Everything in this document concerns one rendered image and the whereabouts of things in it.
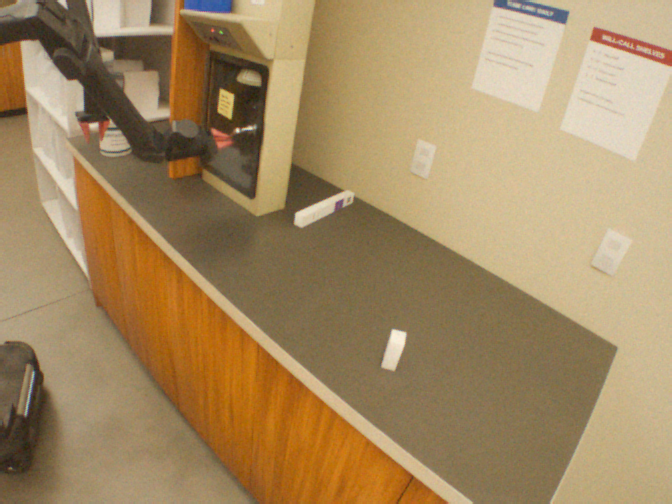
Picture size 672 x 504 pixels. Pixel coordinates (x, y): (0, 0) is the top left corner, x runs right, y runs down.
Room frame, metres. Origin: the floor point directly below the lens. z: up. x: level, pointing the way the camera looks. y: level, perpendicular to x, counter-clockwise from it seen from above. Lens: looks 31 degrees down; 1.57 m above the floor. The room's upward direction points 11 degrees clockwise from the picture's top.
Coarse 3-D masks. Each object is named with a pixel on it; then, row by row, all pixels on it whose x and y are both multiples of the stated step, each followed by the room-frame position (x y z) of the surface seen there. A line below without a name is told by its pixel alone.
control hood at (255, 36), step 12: (180, 12) 1.25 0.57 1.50; (192, 12) 1.20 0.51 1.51; (204, 12) 1.19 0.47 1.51; (192, 24) 1.26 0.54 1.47; (216, 24) 1.15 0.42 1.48; (228, 24) 1.10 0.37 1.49; (240, 24) 1.06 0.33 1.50; (252, 24) 1.08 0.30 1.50; (264, 24) 1.11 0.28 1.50; (276, 24) 1.14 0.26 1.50; (240, 36) 1.11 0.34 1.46; (252, 36) 1.08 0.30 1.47; (264, 36) 1.11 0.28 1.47; (228, 48) 1.23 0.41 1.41; (252, 48) 1.13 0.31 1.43; (264, 48) 1.11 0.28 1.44
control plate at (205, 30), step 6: (198, 24) 1.22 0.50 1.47; (204, 24) 1.20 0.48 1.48; (198, 30) 1.26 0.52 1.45; (204, 30) 1.23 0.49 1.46; (210, 30) 1.20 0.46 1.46; (216, 30) 1.18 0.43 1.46; (222, 30) 1.15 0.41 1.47; (210, 36) 1.24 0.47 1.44; (216, 36) 1.21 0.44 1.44; (222, 36) 1.18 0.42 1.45; (228, 36) 1.16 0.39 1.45; (210, 42) 1.28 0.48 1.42; (216, 42) 1.25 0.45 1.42; (222, 42) 1.22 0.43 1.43; (228, 42) 1.19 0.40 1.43; (234, 42) 1.17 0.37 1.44; (234, 48) 1.20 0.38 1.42; (240, 48) 1.17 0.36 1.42
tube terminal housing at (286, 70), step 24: (240, 0) 1.25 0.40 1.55; (288, 0) 1.16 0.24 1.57; (312, 0) 1.23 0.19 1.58; (288, 24) 1.17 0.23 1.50; (216, 48) 1.31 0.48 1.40; (288, 48) 1.18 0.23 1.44; (288, 72) 1.19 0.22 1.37; (288, 96) 1.20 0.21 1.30; (264, 120) 1.15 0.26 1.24; (288, 120) 1.21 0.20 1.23; (264, 144) 1.15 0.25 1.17; (288, 144) 1.22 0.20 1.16; (264, 168) 1.15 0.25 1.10; (288, 168) 1.23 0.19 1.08; (264, 192) 1.16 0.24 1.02
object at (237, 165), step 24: (216, 72) 1.29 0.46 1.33; (240, 72) 1.21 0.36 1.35; (264, 72) 1.14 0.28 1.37; (216, 96) 1.28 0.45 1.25; (240, 96) 1.20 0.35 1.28; (264, 96) 1.14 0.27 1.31; (216, 120) 1.28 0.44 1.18; (240, 120) 1.20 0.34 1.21; (240, 144) 1.19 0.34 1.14; (216, 168) 1.26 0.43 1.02; (240, 168) 1.18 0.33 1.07; (240, 192) 1.18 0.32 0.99
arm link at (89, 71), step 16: (64, 48) 0.69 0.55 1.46; (64, 64) 0.69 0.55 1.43; (80, 64) 0.72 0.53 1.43; (96, 64) 0.77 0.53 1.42; (80, 80) 0.76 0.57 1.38; (96, 80) 0.78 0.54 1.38; (112, 80) 0.82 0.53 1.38; (96, 96) 0.80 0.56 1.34; (112, 96) 0.82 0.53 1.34; (112, 112) 0.84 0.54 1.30; (128, 112) 0.86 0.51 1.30; (128, 128) 0.88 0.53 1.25; (144, 128) 0.92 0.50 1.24; (144, 144) 0.92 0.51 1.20
